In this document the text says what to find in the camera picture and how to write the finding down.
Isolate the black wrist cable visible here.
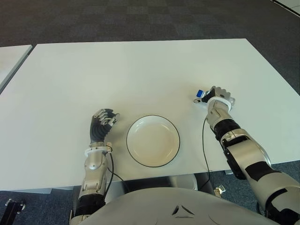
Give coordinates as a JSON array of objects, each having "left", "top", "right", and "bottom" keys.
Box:
[
  {"left": 105, "top": 152, "right": 130, "bottom": 202},
  {"left": 202, "top": 117, "right": 211, "bottom": 188}
]

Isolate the white plate black rim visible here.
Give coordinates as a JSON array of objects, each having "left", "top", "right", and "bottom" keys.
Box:
[{"left": 126, "top": 114, "right": 181, "bottom": 167}]

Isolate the grey robot torso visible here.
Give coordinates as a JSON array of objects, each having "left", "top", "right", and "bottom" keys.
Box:
[{"left": 70, "top": 174, "right": 276, "bottom": 225}]

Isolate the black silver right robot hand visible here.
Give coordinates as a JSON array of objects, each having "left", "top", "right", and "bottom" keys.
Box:
[{"left": 193, "top": 86, "right": 236, "bottom": 110}]

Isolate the clear water bottle blue cap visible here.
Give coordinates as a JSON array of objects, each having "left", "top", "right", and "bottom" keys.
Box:
[{"left": 195, "top": 89, "right": 208, "bottom": 101}]

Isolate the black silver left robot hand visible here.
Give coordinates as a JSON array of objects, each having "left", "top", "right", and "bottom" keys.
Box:
[{"left": 90, "top": 108, "right": 120, "bottom": 144}]

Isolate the black wheeled stand base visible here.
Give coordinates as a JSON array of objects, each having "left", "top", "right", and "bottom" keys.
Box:
[{"left": 0, "top": 198, "right": 26, "bottom": 225}]

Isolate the white curved platform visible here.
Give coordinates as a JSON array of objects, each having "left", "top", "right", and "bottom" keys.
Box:
[{"left": 273, "top": 0, "right": 300, "bottom": 11}]

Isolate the white neighbouring table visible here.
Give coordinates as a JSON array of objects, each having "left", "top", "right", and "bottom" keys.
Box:
[{"left": 0, "top": 45, "right": 33, "bottom": 93}]

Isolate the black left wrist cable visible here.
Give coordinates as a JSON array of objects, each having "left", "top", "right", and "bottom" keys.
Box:
[{"left": 105, "top": 152, "right": 130, "bottom": 202}]

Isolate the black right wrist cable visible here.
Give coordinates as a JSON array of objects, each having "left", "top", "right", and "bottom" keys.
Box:
[{"left": 202, "top": 117, "right": 211, "bottom": 188}]

